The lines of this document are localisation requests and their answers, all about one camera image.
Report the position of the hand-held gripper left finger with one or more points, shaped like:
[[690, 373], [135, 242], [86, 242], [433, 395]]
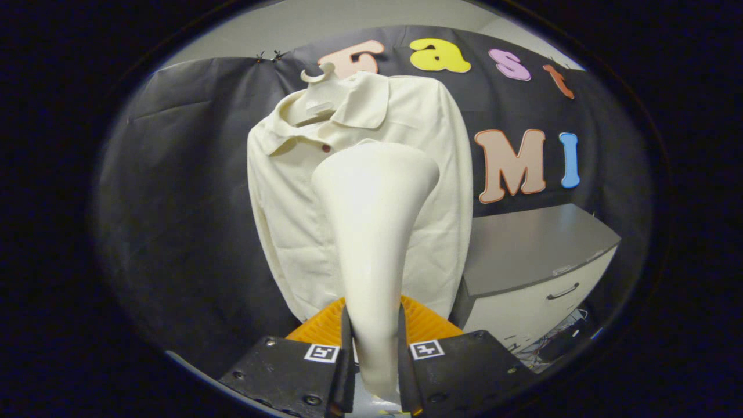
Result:
[[290, 371]]

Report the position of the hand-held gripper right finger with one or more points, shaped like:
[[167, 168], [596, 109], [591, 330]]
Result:
[[458, 371]]

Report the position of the cream button-up shirt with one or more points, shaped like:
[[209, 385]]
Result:
[[290, 220]]

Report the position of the white garment steamer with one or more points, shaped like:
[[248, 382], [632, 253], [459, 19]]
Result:
[[371, 232]]

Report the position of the white cabinet with grey top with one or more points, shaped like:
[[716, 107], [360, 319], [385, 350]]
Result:
[[534, 244]]

